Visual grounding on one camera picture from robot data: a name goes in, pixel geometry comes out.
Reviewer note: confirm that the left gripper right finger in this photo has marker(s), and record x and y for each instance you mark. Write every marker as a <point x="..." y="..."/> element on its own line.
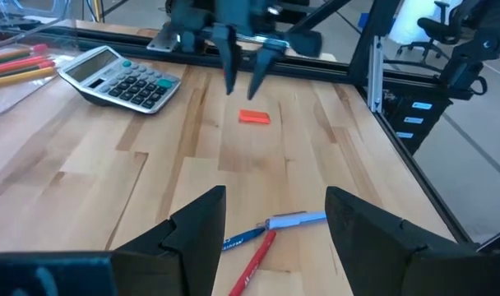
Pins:
<point x="365" y="238"/>

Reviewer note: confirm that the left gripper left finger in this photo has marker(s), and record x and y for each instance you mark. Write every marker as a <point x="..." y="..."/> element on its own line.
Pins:
<point x="192" y="246"/>

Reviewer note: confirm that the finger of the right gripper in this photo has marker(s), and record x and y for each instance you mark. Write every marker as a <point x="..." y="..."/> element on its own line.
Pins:
<point x="264" y="61"/>
<point x="230" y="53"/>

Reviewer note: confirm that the red marker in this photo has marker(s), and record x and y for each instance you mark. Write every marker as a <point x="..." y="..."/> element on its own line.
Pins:
<point x="254" y="263"/>

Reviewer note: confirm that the clear purple pen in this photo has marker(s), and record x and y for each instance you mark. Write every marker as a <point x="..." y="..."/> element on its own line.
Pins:
<point x="291" y="220"/>

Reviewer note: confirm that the orange pencil pink eraser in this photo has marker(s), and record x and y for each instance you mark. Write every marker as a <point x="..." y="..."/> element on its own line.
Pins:
<point x="15" y="52"/>
<point x="47" y="64"/>

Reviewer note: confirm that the yellow pencil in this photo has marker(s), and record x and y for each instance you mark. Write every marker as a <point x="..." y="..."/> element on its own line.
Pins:
<point x="19" y="77"/>

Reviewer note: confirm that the short green pencil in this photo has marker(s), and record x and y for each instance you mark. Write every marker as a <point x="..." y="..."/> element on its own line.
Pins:
<point x="3" y="59"/>

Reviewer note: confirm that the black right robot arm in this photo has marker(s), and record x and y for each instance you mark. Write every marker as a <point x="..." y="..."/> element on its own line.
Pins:
<point x="472" y="53"/>

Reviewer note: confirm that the grey desk calculator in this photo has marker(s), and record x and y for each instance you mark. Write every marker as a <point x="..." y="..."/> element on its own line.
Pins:
<point x="122" y="82"/>

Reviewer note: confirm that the white aluminium extrusion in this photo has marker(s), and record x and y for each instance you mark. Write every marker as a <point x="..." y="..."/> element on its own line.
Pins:
<point x="375" y="74"/>

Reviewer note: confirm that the black box white labels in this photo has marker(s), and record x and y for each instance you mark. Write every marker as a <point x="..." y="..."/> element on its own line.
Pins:
<point x="418" y="119"/>

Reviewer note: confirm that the black office chair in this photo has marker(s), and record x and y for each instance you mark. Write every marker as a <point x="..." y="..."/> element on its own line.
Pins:
<point x="435" y="29"/>

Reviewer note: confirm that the clear plastic bin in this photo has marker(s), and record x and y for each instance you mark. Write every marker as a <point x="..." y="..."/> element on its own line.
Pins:
<point x="11" y="24"/>

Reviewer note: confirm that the grey metal bracket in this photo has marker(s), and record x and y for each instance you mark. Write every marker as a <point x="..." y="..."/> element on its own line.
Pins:
<point x="163" y="39"/>

